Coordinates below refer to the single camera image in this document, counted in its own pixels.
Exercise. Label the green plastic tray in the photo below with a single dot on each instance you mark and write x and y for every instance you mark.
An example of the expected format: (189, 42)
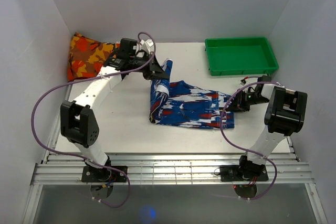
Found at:
(240, 56)

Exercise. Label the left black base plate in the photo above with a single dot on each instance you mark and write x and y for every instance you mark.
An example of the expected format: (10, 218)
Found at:
(118, 174)

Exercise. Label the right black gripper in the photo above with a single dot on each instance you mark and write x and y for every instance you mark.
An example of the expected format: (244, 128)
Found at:
(237, 104)

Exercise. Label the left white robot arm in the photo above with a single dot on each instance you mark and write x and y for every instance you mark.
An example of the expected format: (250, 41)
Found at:
(78, 123)

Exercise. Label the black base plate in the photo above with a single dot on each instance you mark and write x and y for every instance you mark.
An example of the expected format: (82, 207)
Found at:
(236, 173)
(118, 174)

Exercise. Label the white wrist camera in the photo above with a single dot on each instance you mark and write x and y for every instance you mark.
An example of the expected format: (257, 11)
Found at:
(244, 81)
(147, 45)

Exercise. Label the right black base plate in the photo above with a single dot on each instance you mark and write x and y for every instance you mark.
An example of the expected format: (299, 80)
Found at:
(236, 173)

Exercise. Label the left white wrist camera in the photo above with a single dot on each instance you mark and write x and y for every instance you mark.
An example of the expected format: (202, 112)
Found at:
(147, 45)

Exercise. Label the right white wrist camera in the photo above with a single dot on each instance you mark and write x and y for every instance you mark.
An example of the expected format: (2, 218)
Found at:
(244, 81)

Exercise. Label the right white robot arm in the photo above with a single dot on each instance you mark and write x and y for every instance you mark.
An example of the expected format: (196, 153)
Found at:
(285, 115)

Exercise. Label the blue white patterned trousers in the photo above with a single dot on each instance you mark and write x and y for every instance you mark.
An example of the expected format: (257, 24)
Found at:
(184, 105)

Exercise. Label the aluminium rail frame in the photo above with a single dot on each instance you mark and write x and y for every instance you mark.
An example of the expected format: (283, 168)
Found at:
(173, 169)

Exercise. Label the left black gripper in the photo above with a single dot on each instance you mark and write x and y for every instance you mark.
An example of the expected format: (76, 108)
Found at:
(155, 72)

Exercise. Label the orange camouflage folded trousers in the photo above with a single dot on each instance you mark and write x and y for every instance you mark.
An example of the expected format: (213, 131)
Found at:
(86, 57)

